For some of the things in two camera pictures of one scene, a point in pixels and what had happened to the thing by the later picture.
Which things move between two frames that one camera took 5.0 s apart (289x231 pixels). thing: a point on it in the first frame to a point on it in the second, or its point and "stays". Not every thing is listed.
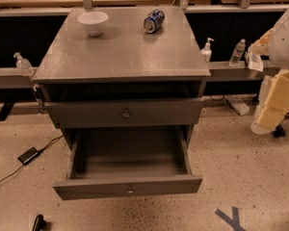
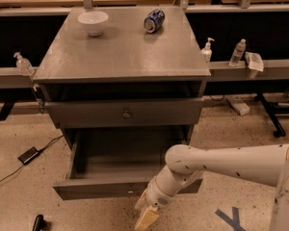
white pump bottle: (206, 51) stays
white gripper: (285, 47) to (157, 198)
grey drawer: (108, 162) stays
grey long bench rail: (9, 78) stays
